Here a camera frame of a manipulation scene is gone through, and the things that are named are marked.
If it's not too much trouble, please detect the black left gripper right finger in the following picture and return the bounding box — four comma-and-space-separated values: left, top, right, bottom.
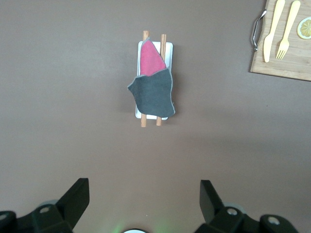
194, 180, 300, 233

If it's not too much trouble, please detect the yellow plastic fork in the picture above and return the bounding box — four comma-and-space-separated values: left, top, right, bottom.
275, 0, 301, 60

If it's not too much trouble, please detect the wooden cutting board with handle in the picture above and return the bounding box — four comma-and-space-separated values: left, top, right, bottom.
250, 0, 311, 82

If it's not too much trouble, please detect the white rectangular tray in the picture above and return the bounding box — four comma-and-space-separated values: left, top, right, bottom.
135, 40, 174, 120

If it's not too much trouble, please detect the pink and grey cloth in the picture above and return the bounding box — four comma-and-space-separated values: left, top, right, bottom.
126, 36, 176, 117

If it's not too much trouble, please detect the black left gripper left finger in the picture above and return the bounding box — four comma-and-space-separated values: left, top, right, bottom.
0, 178, 90, 233

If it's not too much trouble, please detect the yellow plastic knife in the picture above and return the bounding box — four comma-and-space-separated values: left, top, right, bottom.
263, 0, 286, 63

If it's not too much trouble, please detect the lemon slice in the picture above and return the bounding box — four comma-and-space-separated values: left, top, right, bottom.
297, 17, 311, 40

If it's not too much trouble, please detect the brown wooden chopstick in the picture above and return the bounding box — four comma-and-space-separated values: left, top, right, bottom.
155, 33, 167, 127

